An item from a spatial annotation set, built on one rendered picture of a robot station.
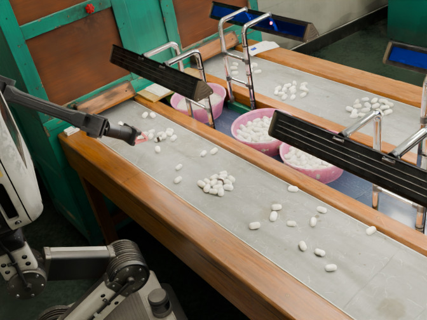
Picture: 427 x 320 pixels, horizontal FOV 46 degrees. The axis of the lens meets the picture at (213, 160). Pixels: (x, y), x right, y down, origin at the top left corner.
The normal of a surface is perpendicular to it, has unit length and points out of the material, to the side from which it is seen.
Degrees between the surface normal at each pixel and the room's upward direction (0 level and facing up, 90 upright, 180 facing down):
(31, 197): 88
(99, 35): 90
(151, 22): 90
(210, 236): 0
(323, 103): 0
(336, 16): 88
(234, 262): 0
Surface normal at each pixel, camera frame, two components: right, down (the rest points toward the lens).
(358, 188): -0.16, -0.81
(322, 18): 0.54, 0.38
